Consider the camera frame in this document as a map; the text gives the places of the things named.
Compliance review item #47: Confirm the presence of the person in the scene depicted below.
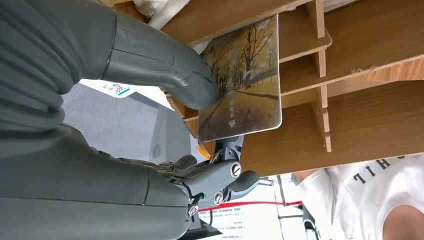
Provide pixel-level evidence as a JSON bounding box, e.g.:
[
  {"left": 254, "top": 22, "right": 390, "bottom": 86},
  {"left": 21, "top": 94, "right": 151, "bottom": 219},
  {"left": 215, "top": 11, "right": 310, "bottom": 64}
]
[{"left": 293, "top": 152, "right": 424, "bottom": 240}]

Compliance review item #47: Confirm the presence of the silver kiosk stand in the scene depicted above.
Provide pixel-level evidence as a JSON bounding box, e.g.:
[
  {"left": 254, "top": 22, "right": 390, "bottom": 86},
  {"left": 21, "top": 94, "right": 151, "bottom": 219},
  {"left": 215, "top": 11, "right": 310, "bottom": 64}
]
[{"left": 147, "top": 103, "right": 201, "bottom": 166}]

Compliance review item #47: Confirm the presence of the white printed sign board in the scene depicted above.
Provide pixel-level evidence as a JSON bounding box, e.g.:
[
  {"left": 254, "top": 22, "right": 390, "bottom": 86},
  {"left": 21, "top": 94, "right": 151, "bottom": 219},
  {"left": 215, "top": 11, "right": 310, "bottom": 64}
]
[{"left": 198, "top": 190, "right": 282, "bottom": 240}]

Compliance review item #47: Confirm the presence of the red barrier belt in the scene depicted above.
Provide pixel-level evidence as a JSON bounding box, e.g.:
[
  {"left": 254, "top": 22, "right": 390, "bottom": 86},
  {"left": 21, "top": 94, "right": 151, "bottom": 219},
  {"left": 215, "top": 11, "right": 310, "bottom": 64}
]
[{"left": 198, "top": 200, "right": 303, "bottom": 213}]

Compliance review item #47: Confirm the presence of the cardboard organizer box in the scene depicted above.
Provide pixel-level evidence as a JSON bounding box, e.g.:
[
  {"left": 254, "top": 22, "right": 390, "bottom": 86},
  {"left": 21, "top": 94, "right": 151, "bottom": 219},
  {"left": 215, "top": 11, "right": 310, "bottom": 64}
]
[{"left": 99, "top": 0, "right": 424, "bottom": 178}]

